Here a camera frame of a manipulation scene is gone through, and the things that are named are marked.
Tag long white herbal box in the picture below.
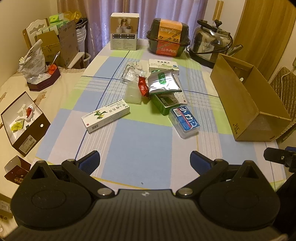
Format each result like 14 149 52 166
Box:
82 99 130 133

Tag blue label plastic case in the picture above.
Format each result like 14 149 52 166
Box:
169 105 200 139

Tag white remote control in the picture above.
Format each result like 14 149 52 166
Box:
159 91 188 108

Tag green throat spray box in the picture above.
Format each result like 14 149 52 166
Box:
149 93 182 115

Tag translucent plastic container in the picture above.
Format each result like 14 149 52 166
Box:
125 81 142 104

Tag silver green foil pouch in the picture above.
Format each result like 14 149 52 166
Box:
147 70 182 95

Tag red small sachet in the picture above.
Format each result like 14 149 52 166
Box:
138 76 149 97

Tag clear plastic packaging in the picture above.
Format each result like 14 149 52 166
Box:
121 61 149 82

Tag white green medicine box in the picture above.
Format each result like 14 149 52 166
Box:
149 59 180 75

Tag small dark red box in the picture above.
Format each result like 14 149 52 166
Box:
4 156 31 185

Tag open brown cardboard box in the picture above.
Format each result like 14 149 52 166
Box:
210 54 291 142

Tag quilted brown chair cushion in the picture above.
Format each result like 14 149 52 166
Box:
270 67 295 138

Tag open brown gift box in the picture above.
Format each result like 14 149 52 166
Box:
1 92 50 157

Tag plaid tablecloth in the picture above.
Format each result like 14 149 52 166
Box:
35 47 286 190

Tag dark wooden tray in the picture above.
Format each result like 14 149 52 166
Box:
27 68 61 92

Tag wooden door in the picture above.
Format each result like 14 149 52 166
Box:
234 0 295 80

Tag crumpled silver plastic bag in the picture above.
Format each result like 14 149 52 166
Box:
18 39 50 83

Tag stainless steel kettle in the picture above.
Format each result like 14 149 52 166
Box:
186 20 243 68

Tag brown cardboard boxes stack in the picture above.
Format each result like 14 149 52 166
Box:
35 21 79 68

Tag white carved chair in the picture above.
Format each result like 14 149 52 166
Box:
23 18 49 49

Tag white plastic bucket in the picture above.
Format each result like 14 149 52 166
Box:
75 18 92 63

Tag black orange food container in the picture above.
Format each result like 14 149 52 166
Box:
146 18 190 57

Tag green tissue packs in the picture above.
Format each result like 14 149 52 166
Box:
49 13 69 31

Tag yellow plastic bag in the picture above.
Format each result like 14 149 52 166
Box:
64 11 82 23

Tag white product carton box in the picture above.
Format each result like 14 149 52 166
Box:
110 13 139 51

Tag purple curtain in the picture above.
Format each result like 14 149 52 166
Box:
56 0 208 57

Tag white charger cable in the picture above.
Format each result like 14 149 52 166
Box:
279 58 296 84

